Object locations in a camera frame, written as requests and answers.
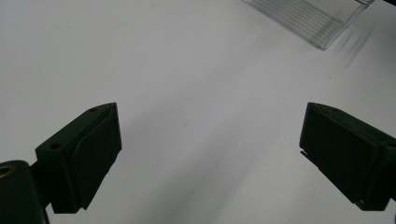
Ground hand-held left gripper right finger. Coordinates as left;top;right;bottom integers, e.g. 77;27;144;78
299;101;396;212

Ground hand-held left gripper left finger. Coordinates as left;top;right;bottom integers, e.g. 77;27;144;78
35;102;123;216

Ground clear plastic packaging tray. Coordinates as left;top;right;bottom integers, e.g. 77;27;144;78
241;0;375;51

